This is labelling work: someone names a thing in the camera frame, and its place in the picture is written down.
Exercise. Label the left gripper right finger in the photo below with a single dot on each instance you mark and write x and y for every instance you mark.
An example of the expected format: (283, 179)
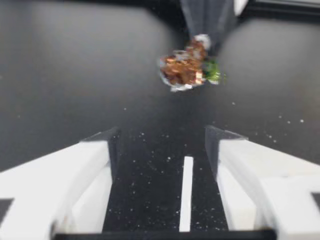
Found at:
(262, 180)

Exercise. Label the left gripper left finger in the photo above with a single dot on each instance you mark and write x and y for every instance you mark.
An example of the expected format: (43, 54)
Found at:
(57, 175)

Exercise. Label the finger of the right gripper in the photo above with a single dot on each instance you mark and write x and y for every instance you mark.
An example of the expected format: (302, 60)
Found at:
(210, 17)

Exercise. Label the candy copper foil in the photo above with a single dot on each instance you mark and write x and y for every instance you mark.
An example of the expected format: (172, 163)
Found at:
(186, 66)

